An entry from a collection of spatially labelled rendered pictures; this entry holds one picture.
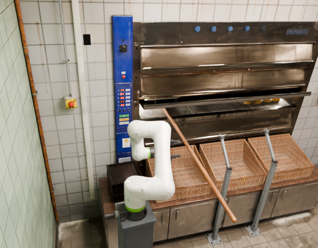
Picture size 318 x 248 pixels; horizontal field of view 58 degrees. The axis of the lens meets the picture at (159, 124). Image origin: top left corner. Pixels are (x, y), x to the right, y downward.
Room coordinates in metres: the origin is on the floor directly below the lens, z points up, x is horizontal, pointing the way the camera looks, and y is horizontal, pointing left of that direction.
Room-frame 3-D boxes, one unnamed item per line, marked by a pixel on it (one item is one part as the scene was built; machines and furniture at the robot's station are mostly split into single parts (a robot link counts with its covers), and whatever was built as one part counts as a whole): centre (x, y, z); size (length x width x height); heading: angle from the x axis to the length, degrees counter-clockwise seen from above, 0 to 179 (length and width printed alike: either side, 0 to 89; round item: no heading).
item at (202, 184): (2.24, -0.20, 0.72); 0.56 x 0.49 x 0.28; 107
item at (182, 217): (2.36, -0.65, 0.29); 2.42 x 0.56 x 0.58; 107
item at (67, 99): (2.17, 0.75, 1.46); 0.10 x 0.07 x 0.10; 107
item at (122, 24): (3.23, 0.61, 1.07); 1.93 x 0.16 x 2.15; 17
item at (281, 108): (2.68, -0.66, 1.16); 1.80 x 0.06 x 0.04; 107
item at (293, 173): (2.59, -1.33, 0.72); 0.56 x 0.49 x 0.28; 107
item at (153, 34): (2.69, -0.66, 1.99); 1.80 x 0.08 x 0.21; 107
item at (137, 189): (1.25, 0.10, 1.36); 0.16 x 0.13 x 0.19; 95
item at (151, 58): (2.66, -0.67, 1.80); 1.79 x 0.11 x 0.19; 107
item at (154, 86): (2.66, -0.67, 1.54); 1.79 x 0.11 x 0.19; 107
